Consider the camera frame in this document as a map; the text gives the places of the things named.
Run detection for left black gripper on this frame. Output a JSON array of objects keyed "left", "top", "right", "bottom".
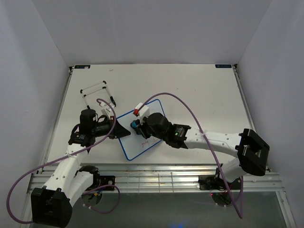
[{"left": 92, "top": 116, "right": 132, "bottom": 140}]

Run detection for blue foam whiteboard eraser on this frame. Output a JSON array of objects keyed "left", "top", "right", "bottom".
[{"left": 130, "top": 120, "right": 141, "bottom": 135}]

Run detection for blue-framed small whiteboard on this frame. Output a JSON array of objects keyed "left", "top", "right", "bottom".
[{"left": 117, "top": 111, "right": 161, "bottom": 161}]

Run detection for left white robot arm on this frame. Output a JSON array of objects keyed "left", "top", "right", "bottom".
[{"left": 31, "top": 109, "right": 131, "bottom": 228}]

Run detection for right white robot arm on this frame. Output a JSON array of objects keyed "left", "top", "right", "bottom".
[{"left": 130, "top": 113, "right": 270, "bottom": 189}]

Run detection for blue label left corner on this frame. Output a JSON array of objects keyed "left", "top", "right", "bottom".
[{"left": 74, "top": 65, "right": 91, "bottom": 69}]

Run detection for blue label corner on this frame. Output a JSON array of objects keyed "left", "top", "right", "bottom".
[
  {"left": 215, "top": 64, "right": 232, "bottom": 68},
  {"left": 74, "top": 65, "right": 91, "bottom": 69}
]

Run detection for blue label right corner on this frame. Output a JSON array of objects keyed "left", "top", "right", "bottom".
[{"left": 215, "top": 64, "right": 232, "bottom": 68}]

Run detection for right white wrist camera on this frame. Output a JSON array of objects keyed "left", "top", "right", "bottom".
[{"left": 133, "top": 103, "right": 150, "bottom": 124}]

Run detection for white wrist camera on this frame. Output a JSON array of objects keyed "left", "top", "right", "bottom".
[
  {"left": 100, "top": 102, "right": 115, "bottom": 119},
  {"left": 133, "top": 103, "right": 150, "bottom": 124}
]

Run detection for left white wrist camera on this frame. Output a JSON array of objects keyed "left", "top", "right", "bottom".
[{"left": 100, "top": 102, "right": 115, "bottom": 119}]

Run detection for wire whiteboard stand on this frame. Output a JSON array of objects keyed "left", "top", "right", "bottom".
[{"left": 80, "top": 81, "right": 116, "bottom": 115}]

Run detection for aluminium rail frame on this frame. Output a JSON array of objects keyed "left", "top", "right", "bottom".
[{"left": 28, "top": 164, "right": 285, "bottom": 194}]

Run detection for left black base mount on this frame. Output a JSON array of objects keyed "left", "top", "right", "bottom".
[{"left": 97, "top": 175, "right": 116, "bottom": 191}]

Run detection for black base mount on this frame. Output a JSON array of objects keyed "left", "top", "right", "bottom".
[
  {"left": 197, "top": 175, "right": 217, "bottom": 190},
  {"left": 97, "top": 175, "right": 116, "bottom": 191}
]

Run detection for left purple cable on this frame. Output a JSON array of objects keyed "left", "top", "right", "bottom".
[{"left": 6, "top": 98, "right": 122, "bottom": 225}]

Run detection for purple cable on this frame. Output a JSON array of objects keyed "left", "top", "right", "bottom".
[
  {"left": 6, "top": 98, "right": 122, "bottom": 225},
  {"left": 142, "top": 92, "right": 245, "bottom": 219}
]

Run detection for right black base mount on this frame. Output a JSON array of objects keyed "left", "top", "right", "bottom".
[{"left": 197, "top": 175, "right": 217, "bottom": 190}]

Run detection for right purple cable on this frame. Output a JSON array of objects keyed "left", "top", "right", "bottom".
[{"left": 142, "top": 92, "right": 245, "bottom": 219}]

